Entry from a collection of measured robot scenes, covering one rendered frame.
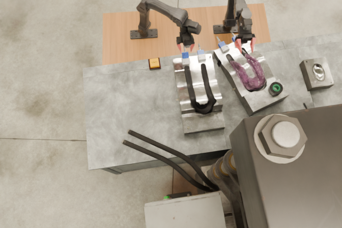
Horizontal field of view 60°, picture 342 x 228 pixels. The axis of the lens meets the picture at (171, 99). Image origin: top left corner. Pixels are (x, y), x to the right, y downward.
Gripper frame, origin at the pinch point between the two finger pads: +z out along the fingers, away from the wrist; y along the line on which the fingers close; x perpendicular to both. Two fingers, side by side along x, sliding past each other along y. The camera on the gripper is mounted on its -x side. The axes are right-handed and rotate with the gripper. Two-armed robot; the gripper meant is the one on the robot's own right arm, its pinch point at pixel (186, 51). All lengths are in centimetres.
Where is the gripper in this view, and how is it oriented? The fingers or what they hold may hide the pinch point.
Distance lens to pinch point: 187.9
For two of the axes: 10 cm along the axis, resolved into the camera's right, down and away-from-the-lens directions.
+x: -1.2, -6.7, 7.4
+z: 0.8, 7.3, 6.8
